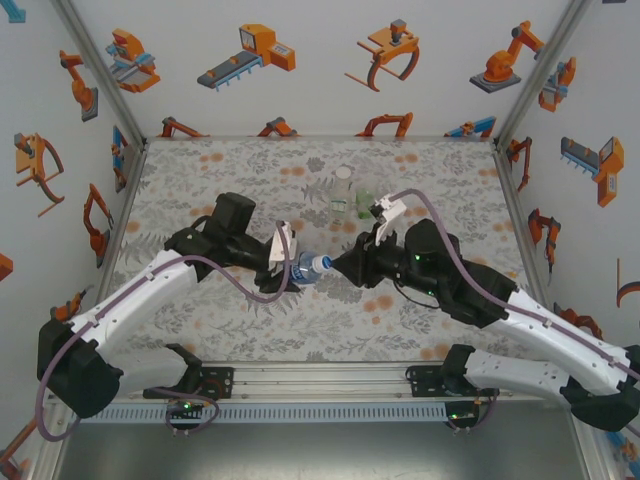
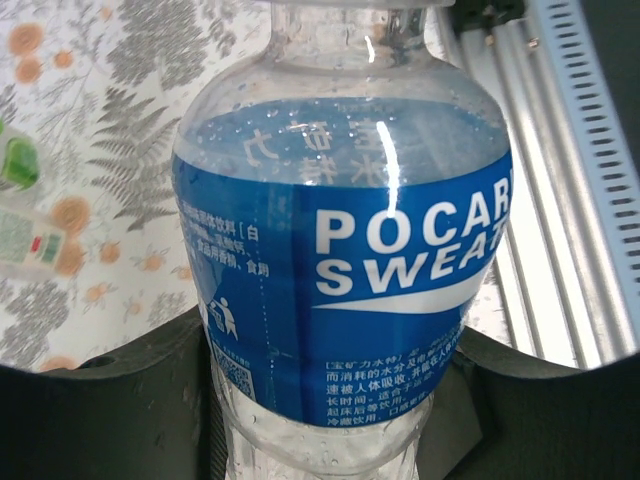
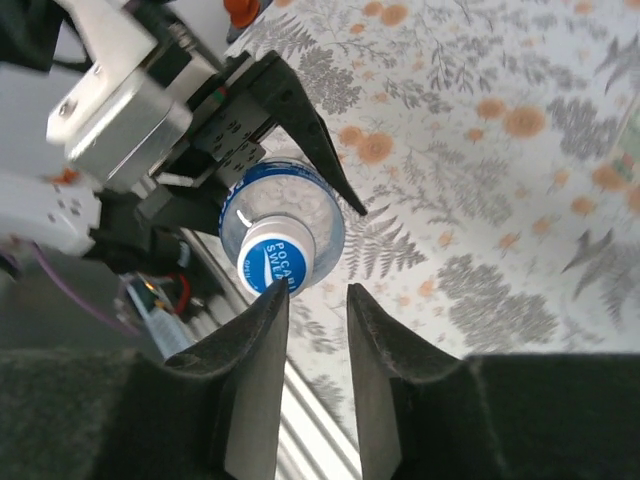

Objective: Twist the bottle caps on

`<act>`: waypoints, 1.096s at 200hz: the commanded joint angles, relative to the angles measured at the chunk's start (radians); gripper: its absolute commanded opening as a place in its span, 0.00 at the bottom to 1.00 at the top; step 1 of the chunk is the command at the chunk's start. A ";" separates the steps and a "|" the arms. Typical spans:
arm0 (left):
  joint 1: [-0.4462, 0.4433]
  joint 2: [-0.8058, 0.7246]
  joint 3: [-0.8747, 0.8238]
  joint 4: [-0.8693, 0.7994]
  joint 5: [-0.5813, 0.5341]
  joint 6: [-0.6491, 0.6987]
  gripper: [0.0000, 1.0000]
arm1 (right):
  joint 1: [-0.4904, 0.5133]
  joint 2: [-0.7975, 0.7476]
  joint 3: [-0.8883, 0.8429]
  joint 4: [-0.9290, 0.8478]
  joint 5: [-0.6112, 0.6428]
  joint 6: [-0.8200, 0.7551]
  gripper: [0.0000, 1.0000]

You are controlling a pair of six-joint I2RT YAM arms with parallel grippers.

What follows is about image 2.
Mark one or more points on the blue label plastic bottle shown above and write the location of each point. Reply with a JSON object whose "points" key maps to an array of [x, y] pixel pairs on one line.
{"points": [[350, 200]]}

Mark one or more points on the aluminium mounting rail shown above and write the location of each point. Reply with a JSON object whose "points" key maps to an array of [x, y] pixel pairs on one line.
{"points": [[525, 200]]}

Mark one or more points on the clear cup with green liquid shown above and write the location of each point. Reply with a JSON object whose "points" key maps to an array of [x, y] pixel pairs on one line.
{"points": [[17, 162]]}

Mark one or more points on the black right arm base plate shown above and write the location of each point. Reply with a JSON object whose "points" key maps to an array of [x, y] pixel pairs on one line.
{"points": [[490, 12]]}

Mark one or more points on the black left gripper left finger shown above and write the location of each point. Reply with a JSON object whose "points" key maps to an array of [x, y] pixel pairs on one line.
{"points": [[100, 420]]}

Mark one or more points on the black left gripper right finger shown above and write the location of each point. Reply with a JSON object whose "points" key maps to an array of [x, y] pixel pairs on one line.
{"points": [[540, 425]]}

